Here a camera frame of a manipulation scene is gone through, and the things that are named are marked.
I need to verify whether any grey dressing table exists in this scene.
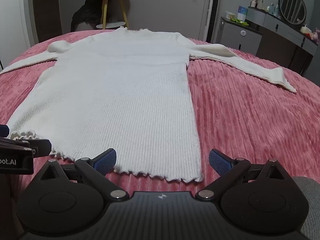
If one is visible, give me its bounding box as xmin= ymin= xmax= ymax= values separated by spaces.
xmin=246 ymin=6 xmax=320 ymax=78

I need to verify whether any pink ribbed blanket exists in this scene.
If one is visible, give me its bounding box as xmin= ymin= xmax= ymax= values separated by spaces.
xmin=0 ymin=29 xmax=320 ymax=205

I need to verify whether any green leafy decoration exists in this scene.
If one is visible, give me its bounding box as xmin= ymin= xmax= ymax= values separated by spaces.
xmin=231 ymin=17 xmax=250 ymax=26

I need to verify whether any white tower fan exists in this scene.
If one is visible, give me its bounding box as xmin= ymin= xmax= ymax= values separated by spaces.
xmin=199 ymin=0 xmax=222 ymax=42

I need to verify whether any dark brown door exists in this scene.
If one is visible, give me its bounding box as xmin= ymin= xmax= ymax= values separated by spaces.
xmin=32 ymin=0 xmax=63 ymax=43

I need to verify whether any grey fabric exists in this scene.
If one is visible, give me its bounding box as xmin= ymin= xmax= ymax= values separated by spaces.
xmin=291 ymin=176 xmax=320 ymax=240

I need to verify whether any white ribbed knit sweater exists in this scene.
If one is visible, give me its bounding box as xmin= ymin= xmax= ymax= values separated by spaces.
xmin=0 ymin=27 xmax=297 ymax=182

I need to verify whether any group of cosmetic bottles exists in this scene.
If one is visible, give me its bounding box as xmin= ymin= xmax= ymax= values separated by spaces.
xmin=250 ymin=0 xmax=281 ymax=16

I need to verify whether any round black-framed mirror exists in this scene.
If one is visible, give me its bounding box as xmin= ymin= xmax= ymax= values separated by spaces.
xmin=278 ymin=0 xmax=307 ymax=26

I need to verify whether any grey round pouf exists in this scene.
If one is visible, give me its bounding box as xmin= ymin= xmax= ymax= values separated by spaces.
xmin=76 ymin=21 xmax=98 ymax=31

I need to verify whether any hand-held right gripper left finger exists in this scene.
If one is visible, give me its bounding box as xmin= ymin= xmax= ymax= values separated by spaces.
xmin=40 ymin=149 xmax=128 ymax=202

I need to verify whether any grey bedside cabinet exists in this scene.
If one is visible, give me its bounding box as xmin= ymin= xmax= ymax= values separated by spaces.
xmin=211 ymin=17 xmax=263 ymax=56

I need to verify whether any black clothes pile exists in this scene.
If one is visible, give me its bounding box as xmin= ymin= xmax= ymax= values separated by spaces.
xmin=71 ymin=0 xmax=104 ymax=32

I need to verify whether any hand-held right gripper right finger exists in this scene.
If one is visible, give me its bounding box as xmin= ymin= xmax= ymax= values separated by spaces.
xmin=195 ymin=149 xmax=285 ymax=202

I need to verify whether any blue and white box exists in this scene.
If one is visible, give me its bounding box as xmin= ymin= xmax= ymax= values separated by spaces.
xmin=236 ymin=6 xmax=248 ymax=22

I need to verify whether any yellow-legged side table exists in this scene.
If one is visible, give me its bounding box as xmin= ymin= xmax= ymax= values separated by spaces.
xmin=87 ymin=0 xmax=129 ymax=30

